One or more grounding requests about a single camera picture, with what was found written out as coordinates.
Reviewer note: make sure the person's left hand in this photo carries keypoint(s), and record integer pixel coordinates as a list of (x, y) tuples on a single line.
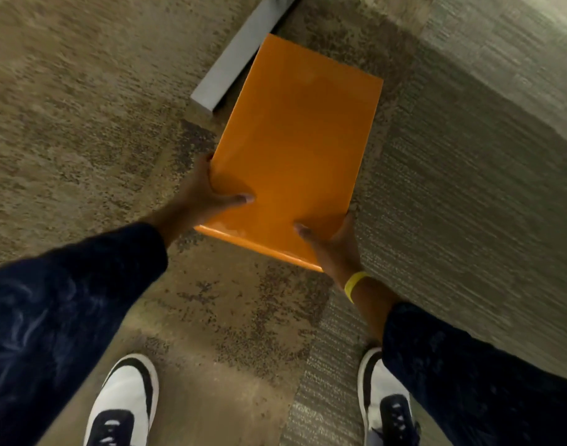
[(199, 198)]

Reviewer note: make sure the person's right hand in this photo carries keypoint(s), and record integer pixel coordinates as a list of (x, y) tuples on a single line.
[(338, 253)]

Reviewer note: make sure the person's right thumb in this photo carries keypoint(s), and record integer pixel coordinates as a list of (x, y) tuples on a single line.
[(310, 232)]

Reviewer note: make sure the person's left thumb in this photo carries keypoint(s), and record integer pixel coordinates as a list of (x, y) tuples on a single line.
[(234, 199)]

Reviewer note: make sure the orange rectangular box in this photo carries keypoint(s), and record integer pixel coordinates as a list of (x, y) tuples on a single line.
[(295, 148)]

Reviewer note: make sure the person's left forearm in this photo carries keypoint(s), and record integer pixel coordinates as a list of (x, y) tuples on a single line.
[(65, 311)]

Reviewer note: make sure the person's right forearm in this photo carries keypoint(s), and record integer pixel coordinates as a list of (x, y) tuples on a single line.
[(451, 362)]

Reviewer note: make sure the yellow wristband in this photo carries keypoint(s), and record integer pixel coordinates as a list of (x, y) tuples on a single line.
[(354, 284)]

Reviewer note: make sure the grey metal furniture leg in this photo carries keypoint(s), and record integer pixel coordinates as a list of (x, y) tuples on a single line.
[(239, 53)]

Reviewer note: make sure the white and black right shoe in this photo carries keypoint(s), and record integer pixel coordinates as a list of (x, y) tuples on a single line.
[(386, 401)]

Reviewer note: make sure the white and black shoe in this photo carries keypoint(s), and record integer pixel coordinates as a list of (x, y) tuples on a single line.
[(386, 401), (123, 404)]

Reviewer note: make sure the white and black left shoe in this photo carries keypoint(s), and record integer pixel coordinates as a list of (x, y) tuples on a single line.
[(123, 404)]

